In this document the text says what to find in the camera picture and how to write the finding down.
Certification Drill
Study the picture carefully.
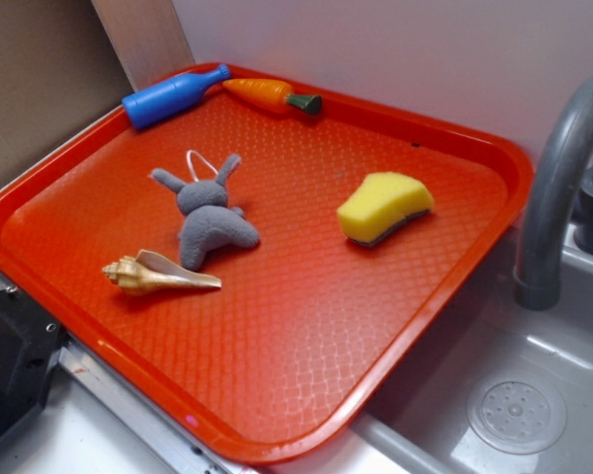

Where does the orange plastic tray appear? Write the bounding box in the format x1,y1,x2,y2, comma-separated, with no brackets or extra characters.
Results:
0,86,533,465

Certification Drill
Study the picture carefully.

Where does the grey plush bunny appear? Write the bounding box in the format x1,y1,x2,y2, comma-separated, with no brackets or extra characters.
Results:
150,154,260,272

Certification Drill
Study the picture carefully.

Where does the orange toy carrot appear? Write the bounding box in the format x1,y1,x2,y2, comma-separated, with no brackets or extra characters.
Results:
222,78,322,116

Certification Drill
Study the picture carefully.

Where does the grey toy sink basin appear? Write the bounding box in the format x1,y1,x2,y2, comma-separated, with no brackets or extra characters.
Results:
353,232,593,473

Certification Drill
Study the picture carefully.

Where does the blue toy bottle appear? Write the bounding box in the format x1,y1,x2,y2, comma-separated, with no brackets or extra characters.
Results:
122,64,231,129

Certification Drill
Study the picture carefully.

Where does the beige conch seashell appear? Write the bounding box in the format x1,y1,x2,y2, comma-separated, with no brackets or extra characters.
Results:
102,249,222,296

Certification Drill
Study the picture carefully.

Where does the yellow sponge with grey pad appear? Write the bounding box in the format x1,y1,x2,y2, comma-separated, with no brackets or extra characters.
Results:
336,172,434,247

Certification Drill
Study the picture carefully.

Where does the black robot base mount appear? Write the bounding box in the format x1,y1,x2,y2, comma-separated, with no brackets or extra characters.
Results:
0,284,66,449

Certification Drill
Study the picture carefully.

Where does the grey toy faucet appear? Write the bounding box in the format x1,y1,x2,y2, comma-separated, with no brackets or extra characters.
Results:
514,77,593,310

